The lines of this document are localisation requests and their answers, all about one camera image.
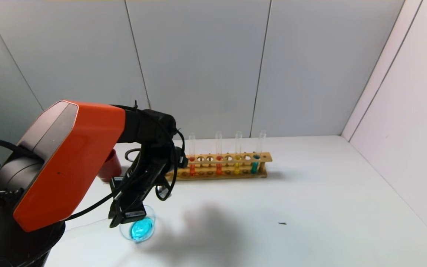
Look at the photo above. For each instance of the blue pigment glass test tube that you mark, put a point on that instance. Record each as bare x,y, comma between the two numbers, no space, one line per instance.
87,224
254,167

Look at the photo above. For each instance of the yellow pigment glass test tube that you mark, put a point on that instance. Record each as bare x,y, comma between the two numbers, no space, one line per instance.
237,169

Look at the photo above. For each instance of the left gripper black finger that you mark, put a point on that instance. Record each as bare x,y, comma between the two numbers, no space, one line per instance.
116,214

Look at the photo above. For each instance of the orange pigment glass test tube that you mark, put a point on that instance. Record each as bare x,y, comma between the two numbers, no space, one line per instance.
219,170
192,170

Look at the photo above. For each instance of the dark red plastic cup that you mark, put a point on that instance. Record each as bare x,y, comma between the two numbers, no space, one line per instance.
111,168

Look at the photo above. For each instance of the wooden test tube rack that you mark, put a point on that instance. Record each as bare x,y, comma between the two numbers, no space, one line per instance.
228,177

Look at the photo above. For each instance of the clear glass beaker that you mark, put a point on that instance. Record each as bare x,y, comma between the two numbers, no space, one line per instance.
141,230

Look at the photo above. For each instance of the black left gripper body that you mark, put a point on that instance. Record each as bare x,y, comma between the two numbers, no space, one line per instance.
129,214

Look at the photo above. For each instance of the orange and black left arm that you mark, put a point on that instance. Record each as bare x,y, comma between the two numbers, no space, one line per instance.
69,159

